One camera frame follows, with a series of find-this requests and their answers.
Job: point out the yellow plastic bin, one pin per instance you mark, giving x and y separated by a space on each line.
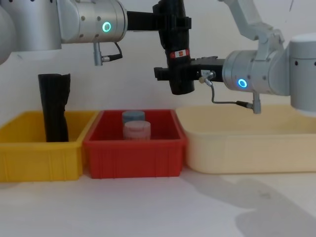
37 158

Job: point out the red plastic bin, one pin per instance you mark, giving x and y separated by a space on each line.
133 158

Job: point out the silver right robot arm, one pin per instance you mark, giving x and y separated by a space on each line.
271 69

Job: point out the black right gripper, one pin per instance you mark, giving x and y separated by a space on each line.
209 70

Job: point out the cream plastic bin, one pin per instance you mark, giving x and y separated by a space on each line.
247 150

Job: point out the black tool with red band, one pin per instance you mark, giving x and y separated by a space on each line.
176 49

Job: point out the blue lidded small jar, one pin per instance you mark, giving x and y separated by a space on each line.
133 115

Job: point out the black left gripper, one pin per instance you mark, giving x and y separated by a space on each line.
139 21

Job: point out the pink lidded small jar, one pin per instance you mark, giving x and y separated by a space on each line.
137 130

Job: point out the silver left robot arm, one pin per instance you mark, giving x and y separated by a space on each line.
74 22

